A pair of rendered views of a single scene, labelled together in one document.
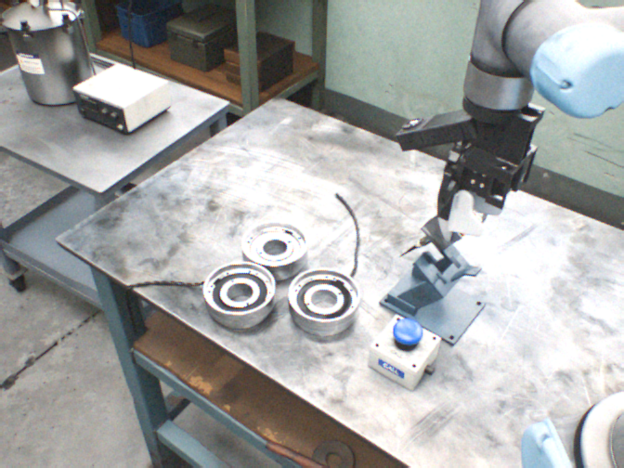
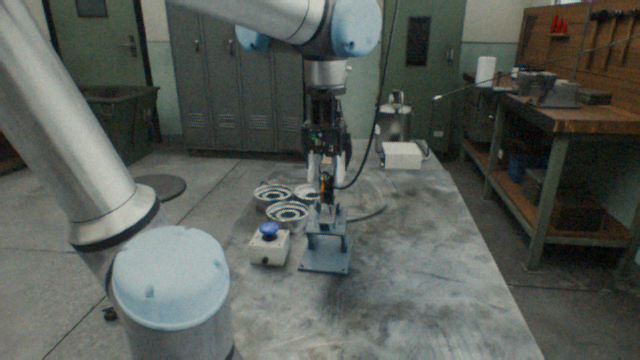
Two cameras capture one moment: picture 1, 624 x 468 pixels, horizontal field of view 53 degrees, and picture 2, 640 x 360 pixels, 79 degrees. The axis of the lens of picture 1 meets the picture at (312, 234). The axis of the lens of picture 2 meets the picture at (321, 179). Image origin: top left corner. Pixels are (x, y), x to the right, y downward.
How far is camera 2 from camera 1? 0.90 m
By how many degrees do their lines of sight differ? 55
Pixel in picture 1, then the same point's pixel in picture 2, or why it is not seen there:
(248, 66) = (543, 202)
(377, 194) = (405, 216)
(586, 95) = (240, 31)
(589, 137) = not seen: outside the picture
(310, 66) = (621, 235)
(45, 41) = (383, 118)
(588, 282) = (427, 321)
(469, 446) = not seen: hidden behind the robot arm
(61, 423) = not seen: hidden behind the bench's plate
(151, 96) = (406, 156)
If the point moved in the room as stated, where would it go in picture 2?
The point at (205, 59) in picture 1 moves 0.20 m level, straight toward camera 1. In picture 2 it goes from (535, 197) to (519, 206)
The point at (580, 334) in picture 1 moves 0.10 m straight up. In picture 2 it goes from (360, 325) to (362, 274)
